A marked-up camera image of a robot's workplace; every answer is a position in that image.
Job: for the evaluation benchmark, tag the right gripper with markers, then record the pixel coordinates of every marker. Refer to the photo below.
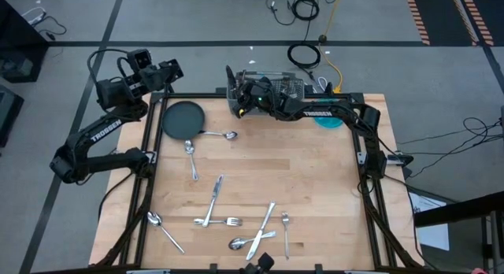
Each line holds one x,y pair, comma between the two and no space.
264,97

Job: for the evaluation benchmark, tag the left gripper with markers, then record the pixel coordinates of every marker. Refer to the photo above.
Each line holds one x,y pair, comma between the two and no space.
151,79

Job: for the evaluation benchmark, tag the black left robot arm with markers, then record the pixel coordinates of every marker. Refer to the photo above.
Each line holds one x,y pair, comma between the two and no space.
106,130

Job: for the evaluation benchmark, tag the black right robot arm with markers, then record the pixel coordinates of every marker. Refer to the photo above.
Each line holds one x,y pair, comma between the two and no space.
334,112

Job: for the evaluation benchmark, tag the grey plastic cutlery basket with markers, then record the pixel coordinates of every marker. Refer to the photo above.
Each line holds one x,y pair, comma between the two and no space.
231,108

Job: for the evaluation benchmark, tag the dark grey plate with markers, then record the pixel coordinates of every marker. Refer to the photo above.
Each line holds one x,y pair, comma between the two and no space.
183,120

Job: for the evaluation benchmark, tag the teal translucent plate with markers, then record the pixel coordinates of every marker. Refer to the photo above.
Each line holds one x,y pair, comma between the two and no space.
328,123

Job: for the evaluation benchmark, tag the black desk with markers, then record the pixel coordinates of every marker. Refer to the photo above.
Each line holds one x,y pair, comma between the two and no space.
19,49

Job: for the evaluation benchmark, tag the white paper sheet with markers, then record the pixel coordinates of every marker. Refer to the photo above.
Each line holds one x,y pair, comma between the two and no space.
433,230

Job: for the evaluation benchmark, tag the black workbench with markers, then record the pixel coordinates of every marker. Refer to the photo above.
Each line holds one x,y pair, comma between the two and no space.
456,211

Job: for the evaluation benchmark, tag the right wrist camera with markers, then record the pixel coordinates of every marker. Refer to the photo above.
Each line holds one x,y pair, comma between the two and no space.
243,108

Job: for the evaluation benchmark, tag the black table camera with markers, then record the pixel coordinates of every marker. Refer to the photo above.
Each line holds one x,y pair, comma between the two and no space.
264,262

